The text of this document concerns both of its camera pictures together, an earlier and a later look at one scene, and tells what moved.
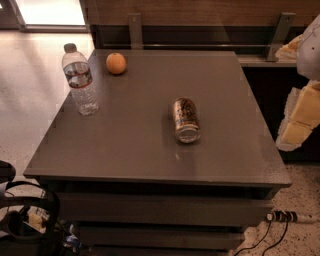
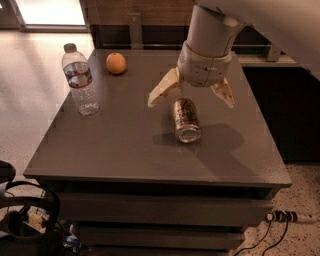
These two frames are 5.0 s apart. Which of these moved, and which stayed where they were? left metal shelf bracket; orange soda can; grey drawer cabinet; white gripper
Moved: white gripper
Stayed: grey drawer cabinet; orange soda can; left metal shelf bracket
